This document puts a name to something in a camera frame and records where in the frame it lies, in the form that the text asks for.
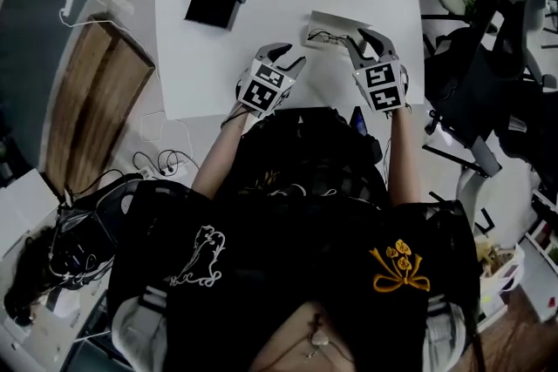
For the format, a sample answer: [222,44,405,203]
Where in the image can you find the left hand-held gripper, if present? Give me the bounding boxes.
[235,41,308,118]

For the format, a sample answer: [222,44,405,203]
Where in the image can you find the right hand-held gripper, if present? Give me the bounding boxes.
[345,27,412,114]

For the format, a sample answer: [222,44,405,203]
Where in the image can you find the white glasses case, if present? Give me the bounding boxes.
[299,10,375,53]

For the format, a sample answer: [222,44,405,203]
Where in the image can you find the person's left forearm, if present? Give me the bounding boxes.
[191,111,252,200]

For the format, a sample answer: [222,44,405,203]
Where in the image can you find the person's right forearm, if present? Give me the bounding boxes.
[385,108,423,208]

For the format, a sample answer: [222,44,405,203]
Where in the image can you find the small dark screen device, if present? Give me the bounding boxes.
[350,107,371,137]

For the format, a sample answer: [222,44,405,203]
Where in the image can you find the black inner box tray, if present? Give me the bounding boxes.
[183,0,242,30]

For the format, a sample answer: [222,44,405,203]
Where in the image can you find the black office chair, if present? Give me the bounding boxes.
[422,0,546,179]

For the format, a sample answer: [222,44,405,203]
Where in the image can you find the white floor plate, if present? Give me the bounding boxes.
[141,112,167,144]

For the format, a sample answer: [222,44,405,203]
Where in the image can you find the grey-backed office chair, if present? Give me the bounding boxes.
[500,0,558,171]

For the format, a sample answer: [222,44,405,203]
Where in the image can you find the wooden floor panel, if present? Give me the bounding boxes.
[44,15,157,197]

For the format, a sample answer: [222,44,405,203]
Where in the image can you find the person's black embroidered shirt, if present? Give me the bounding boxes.
[106,180,483,372]

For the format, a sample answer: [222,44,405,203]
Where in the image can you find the white storage basket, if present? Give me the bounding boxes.
[477,239,527,319]

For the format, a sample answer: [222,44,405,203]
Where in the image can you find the black-framed eyeglasses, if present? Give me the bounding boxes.
[307,28,357,47]

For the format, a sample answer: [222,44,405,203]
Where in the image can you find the white adapter with black cable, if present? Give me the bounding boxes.
[133,148,200,180]

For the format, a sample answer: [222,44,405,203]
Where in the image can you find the person's pendant necklace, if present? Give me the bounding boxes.
[303,312,331,359]

